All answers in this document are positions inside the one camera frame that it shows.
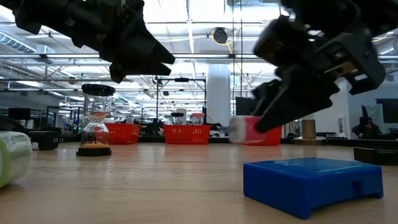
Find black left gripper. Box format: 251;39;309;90
68;0;176;85

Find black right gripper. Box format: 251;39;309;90
254;27;387;134

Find pink and white wall charger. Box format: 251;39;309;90
228;115;269;145

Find blue plastic case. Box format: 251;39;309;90
243;157;384;221

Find black digital display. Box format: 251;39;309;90
353;147;398;167

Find orange sand hourglass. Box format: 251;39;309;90
76;83;116;157

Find black wall charger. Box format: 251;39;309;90
27;130;61;151

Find black monitor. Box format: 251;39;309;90
235;96;259;116

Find white mushroom table lamp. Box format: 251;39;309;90
293;113;327;146

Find red plastic basket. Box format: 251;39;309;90
104;123;142;145
248;126;283;146
162;124;212;146

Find white square column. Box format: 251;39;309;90
206;63;231;131

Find white cylinder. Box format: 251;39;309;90
177;108;188;125

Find person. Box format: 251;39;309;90
352;116;389;140

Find dark background monitor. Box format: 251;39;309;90
7;108;31;121

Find black hanging cable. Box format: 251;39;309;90
239;0;243;116
231;0;235;118

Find black metal rig frame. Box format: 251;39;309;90
156;77;207;126

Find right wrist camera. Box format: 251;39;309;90
252;14;312;68

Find black aluminium table frame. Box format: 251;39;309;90
26;135;398;149

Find black ceiling cable reel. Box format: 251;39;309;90
212;27;229;45

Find dark wall screen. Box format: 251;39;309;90
375;98;398;124

